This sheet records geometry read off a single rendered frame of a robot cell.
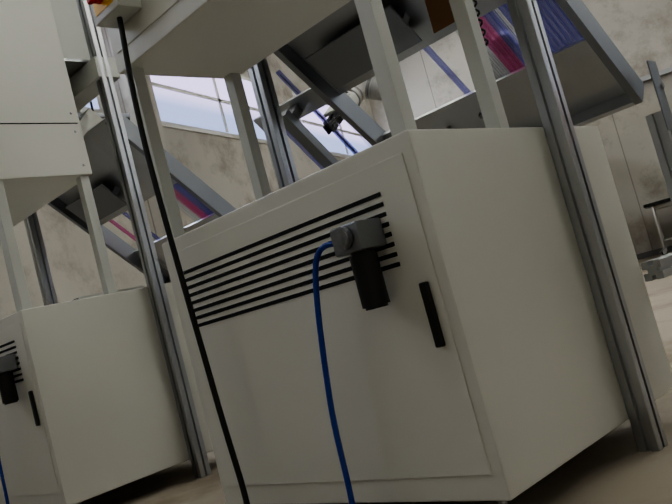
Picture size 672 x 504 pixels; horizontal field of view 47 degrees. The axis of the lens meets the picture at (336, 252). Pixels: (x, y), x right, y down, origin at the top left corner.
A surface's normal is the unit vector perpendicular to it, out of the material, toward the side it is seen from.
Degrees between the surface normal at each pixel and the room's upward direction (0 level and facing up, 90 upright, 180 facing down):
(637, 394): 90
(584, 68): 138
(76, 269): 90
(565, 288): 90
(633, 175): 90
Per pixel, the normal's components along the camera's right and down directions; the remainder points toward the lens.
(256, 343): -0.69, 0.13
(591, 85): -0.26, 0.80
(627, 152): -0.42, 0.04
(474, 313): 0.68, -0.24
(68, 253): 0.87, -0.26
